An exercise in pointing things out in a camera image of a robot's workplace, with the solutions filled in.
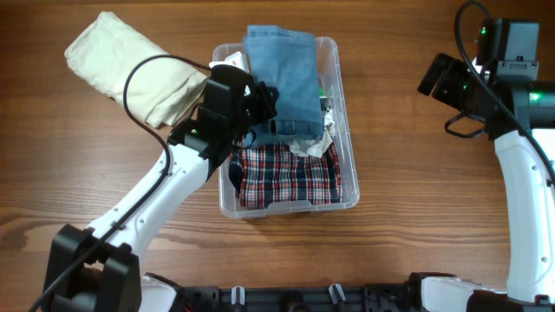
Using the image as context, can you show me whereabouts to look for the white cloth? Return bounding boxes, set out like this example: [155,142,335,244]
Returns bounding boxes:
[288,97,336,158]

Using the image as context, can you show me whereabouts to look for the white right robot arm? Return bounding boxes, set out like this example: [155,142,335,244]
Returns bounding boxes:
[412,18,554,311]

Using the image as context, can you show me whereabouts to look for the cream cloth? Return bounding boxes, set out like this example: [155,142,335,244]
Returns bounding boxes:
[64,12,207,127]

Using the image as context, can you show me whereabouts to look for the plaid checkered shorts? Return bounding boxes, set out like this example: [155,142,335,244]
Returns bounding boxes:
[227,144,342,209]

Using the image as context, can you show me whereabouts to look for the blue jeans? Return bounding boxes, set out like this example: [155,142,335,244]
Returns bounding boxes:
[243,25,323,147]

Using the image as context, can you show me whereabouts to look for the clear plastic container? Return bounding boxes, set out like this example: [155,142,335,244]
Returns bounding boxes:
[219,36,360,219]

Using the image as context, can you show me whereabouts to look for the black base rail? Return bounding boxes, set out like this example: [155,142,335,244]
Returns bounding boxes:
[171,283,424,312]

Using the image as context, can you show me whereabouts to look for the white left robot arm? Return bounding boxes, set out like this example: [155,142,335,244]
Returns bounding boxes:
[31,64,279,311]

